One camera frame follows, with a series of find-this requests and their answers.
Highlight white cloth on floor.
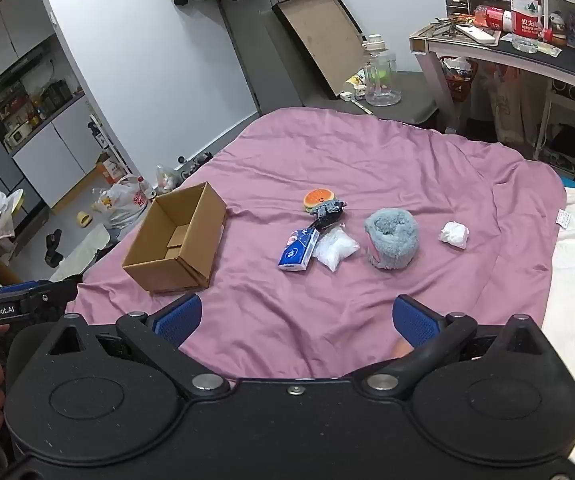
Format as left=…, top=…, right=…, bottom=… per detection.
left=50, top=224, right=113, bottom=281

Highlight brown cardboard box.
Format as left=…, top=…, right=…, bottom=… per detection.
left=122, top=181, right=227, bottom=295

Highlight watermelon slice plush toy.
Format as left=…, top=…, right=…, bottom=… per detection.
left=303, top=188, right=338, bottom=211

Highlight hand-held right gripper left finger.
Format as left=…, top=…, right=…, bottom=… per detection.
left=32, top=294, right=229, bottom=399

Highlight brown board with black frame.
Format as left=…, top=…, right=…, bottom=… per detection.
left=272, top=0, right=368, bottom=101

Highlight bin with red bag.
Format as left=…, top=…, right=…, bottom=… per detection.
left=441, top=56, right=476, bottom=104

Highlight white remote control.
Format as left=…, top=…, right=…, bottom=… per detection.
left=455, top=24, right=502, bottom=44

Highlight orange and white carton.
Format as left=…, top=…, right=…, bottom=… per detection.
left=96, top=152, right=123, bottom=185

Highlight beige tote bag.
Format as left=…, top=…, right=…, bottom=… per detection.
left=487, top=67, right=548, bottom=146

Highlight round figure toy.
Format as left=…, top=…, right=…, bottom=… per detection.
left=547, top=11, right=568, bottom=47

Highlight upright clear water bottle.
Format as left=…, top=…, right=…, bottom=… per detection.
left=510, top=0, right=539, bottom=54

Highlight clear bag of white filling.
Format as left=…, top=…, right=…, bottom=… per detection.
left=312, top=225, right=361, bottom=271

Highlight grey fluffy towel roll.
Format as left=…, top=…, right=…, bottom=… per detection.
left=365, top=208, right=419, bottom=271

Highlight white and grey cabinet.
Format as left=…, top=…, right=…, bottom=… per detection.
left=0, top=0, right=133, bottom=216

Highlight white desk with black top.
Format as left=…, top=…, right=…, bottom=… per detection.
left=409, top=19, right=575, bottom=161

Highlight black slippers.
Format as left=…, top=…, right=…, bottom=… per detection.
left=44, top=229, right=63, bottom=268

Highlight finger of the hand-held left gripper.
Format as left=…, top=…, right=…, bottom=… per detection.
left=0, top=274, right=86, bottom=326

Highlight blue tissue packet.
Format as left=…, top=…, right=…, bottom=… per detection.
left=278, top=226, right=319, bottom=272

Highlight white paper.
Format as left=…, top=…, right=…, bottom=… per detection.
left=438, top=221, right=469, bottom=250

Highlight small black object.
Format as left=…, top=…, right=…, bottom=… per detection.
left=309, top=212, right=345, bottom=235

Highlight pink bed sheet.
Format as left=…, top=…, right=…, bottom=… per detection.
left=65, top=106, right=567, bottom=391

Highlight clear glass jar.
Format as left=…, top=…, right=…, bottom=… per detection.
left=362, top=34, right=402, bottom=107

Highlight white plastic shopping bag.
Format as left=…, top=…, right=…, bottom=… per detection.
left=92, top=175, right=149, bottom=228

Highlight lying red label bottle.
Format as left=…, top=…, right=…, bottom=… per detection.
left=473, top=5, right=514, bottom=32

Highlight dark grey door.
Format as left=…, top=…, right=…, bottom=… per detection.
left=219, top=0, right=329, bottom=116

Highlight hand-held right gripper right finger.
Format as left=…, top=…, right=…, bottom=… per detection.
left=364, top=295, right=557, bottom=400

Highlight small clear plastic bag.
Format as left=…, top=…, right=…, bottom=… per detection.
left=155, top=165, right=183, bottom=194

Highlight dark grey side table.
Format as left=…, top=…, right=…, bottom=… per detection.
left=312, top=71, right=439, bottom=127

